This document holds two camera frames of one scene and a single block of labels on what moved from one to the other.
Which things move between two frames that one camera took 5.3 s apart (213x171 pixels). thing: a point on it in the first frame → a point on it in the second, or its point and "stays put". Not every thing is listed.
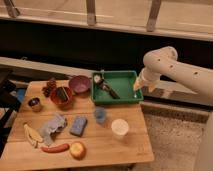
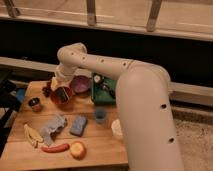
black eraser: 62,94 stays put
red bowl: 59,102 stays put
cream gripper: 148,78 → 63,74
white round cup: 119,126 stays put
